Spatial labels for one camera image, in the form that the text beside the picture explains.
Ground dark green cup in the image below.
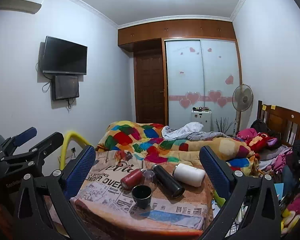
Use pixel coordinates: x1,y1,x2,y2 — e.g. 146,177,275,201
132,185,152,209

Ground clear plastic cup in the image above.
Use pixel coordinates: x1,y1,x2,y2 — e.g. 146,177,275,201
142,170,157,192

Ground yellow plush toy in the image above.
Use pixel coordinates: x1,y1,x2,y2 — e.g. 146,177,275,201
281,209,300,235

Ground light blue booklet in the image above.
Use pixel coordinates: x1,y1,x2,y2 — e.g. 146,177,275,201
274,183,284,202

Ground green tube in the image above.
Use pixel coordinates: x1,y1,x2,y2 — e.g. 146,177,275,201
213,190,226,208

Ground newspaper print tablecloth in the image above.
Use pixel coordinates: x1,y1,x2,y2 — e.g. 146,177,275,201
69,151,213,239

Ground red plush toy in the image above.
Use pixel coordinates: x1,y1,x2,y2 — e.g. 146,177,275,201
247,133,281,153

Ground white thermos bottle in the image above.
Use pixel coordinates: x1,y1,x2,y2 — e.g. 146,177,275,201
173,163,206,187

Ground black bag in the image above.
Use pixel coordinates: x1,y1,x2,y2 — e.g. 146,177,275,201
250,119,269,133

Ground wooden bed headboard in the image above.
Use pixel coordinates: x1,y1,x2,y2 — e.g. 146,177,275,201
257,100,300,146

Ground dry twig bundle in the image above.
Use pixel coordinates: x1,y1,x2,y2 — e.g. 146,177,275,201
215,117,234,134

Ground black thermos bottle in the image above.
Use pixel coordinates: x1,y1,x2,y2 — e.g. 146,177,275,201
152,164,185,199

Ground red thermos bottle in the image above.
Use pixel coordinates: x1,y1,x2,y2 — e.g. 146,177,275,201
120,169,143,190

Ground grey white crumpled sheet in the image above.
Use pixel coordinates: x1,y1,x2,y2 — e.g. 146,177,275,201
161,122,229,141

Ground colourful patchwork quilt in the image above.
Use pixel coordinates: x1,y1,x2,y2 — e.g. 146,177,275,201
96,121,260,176

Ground standing electric fan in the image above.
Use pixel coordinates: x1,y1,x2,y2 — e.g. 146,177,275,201
232,84,254,134

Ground brown wooden door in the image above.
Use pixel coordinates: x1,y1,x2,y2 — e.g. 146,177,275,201
134,50,165,125

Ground white sliding wardrobe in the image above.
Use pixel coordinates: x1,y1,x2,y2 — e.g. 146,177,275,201
165,39,241,135

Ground wooden overhead cabinets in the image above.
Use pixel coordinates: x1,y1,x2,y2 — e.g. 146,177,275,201
118,19,236,52

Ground yellow bed rail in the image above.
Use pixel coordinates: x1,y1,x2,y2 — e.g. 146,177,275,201
59,130,91,170

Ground small wall monitor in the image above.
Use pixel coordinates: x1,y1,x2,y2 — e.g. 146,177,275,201
51,75,79,101

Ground large wall television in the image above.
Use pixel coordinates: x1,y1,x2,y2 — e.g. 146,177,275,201
40,36,88,75

